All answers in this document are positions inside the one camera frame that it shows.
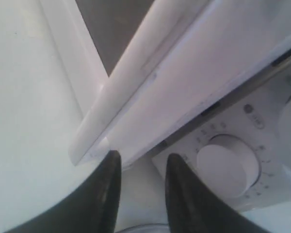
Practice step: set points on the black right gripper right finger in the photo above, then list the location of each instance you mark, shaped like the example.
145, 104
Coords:
193, 208

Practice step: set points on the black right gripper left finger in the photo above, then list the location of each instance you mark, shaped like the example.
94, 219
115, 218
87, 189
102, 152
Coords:
91, 208

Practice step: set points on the white microwave door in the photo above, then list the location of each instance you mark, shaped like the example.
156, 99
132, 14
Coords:
184, 56

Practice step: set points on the white microwave oven body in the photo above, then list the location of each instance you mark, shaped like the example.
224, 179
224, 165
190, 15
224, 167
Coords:
250, 113

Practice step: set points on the lower white control knob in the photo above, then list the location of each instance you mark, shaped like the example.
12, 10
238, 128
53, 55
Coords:
228, 166

